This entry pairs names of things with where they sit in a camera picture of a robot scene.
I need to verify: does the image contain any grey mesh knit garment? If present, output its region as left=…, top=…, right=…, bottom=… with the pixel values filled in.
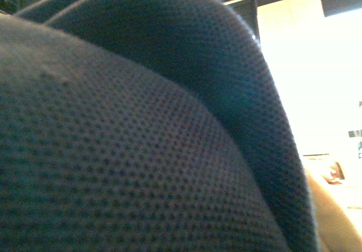
left=1, top=0, right=320, bottom=251

